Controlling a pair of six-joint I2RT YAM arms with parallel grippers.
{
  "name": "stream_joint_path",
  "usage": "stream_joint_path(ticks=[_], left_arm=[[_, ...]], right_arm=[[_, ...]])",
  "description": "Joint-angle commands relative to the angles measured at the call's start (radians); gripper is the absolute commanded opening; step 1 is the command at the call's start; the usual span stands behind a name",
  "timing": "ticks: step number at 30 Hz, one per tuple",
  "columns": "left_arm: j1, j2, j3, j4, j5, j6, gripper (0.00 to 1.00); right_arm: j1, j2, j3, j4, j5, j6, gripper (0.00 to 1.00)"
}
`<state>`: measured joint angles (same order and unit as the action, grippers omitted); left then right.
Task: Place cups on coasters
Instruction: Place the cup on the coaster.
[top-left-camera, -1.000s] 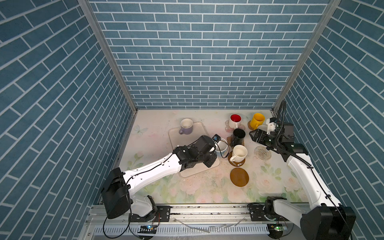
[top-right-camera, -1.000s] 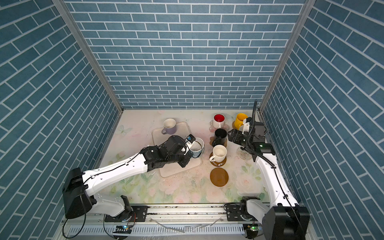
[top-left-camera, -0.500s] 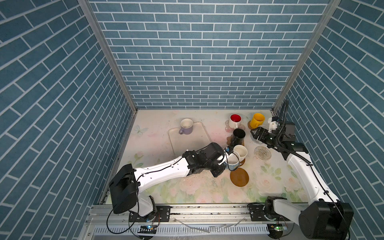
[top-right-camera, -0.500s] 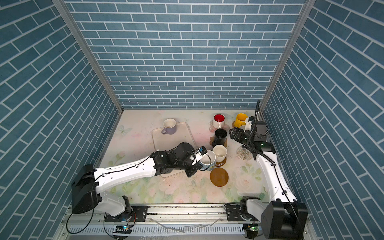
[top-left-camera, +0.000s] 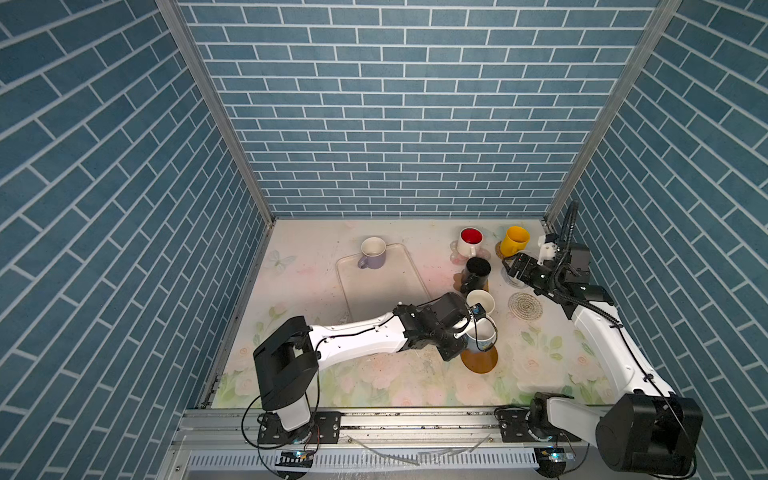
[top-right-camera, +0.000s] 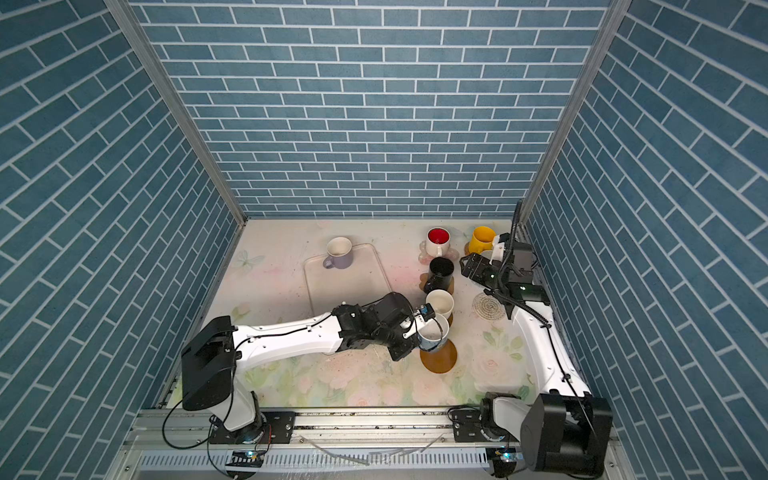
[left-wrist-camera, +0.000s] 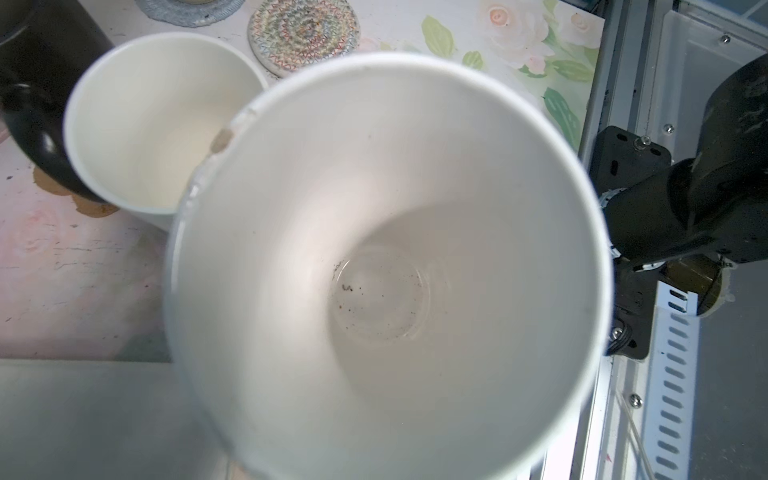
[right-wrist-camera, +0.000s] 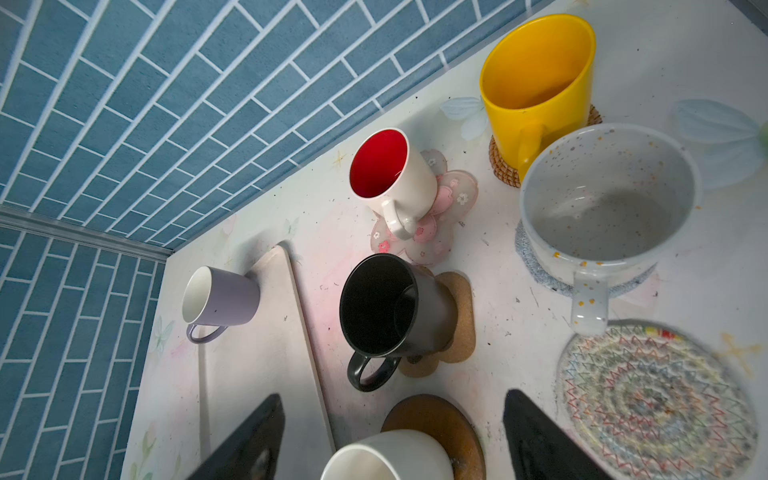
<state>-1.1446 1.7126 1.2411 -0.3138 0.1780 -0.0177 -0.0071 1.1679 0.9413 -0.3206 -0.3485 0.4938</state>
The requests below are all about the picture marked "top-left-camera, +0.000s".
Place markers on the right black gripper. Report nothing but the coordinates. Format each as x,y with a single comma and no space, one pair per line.
527,268

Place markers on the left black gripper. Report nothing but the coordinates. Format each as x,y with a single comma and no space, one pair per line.
456,347

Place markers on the plain white mug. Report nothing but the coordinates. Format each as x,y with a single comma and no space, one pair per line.
482,298

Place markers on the brown round coaster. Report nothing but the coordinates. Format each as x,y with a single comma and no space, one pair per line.
480,362

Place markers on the yellow mug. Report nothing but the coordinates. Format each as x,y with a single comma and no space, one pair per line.
515,240

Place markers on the black mug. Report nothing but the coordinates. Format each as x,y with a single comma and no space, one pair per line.
478,266

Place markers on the multicolour stitched round coaster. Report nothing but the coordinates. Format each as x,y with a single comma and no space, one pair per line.
525,307

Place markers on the white mug red inside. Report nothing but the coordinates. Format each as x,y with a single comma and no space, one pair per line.
469,243

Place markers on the purple mug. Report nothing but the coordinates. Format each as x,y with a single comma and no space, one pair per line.
373,253

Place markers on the blue mug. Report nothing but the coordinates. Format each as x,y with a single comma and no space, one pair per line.
481,335

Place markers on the brown paw coaster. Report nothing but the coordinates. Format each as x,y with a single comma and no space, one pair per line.
457,283

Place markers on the pink flower coaster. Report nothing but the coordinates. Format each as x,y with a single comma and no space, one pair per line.
456,257

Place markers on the beige serving tray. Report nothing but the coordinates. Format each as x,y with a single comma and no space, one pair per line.
372,292

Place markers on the woven rattan coaster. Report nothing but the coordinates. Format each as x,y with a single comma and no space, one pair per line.
498,251

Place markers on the blue woven round coaster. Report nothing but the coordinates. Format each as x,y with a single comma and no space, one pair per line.
513,281

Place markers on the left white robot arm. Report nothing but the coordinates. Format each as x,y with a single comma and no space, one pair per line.
288,360

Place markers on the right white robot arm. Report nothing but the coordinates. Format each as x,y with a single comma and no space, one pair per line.
650,429

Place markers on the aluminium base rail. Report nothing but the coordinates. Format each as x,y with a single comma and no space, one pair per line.
399,426

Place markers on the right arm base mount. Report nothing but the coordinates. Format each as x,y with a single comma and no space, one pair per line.
516,426

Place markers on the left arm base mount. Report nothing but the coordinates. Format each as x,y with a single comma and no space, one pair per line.
323,428

